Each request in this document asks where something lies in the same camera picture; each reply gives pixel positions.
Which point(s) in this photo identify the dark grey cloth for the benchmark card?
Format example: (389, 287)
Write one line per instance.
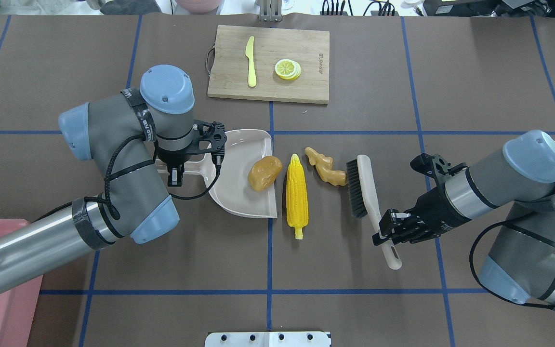
(130, 7)

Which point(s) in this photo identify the yellow lemon slices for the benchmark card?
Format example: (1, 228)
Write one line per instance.
(288, 69)

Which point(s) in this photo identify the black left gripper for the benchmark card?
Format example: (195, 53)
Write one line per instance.
(173, 158)

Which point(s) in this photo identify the tan toy ginger root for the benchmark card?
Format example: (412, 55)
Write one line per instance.
(324, 167)

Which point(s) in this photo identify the pink plastic bin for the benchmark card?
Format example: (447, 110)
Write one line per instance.
(18, 305)

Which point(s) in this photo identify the brown toy potato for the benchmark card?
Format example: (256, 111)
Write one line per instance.
(264, 173)

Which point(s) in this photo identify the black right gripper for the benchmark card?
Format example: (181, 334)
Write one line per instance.
(432, 208)

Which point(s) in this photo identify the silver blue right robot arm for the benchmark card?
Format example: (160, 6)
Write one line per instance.
(514, 259)

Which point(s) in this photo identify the beige plastic dustpan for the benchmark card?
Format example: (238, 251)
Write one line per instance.
(232, 191)

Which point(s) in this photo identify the yellow plastic knife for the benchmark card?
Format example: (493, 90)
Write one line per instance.
(250, 55)

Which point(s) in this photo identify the yellow toy corn cob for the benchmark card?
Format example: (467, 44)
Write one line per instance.
(297, 211)

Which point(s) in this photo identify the pink bowl with clear pieces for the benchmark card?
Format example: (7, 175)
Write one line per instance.
(199, 6)

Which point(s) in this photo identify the beige hand brush black bristles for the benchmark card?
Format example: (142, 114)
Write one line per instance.
(364, 202)

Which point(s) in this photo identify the aluminium frame post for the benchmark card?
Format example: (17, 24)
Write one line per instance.
(270, 10)

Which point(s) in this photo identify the wooden cutting board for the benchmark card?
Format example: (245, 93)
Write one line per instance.
(310, 48)

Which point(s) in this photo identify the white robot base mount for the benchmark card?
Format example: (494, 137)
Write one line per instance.
(269, 339)

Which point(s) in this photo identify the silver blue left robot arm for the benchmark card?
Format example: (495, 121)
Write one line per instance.
(140, 140)

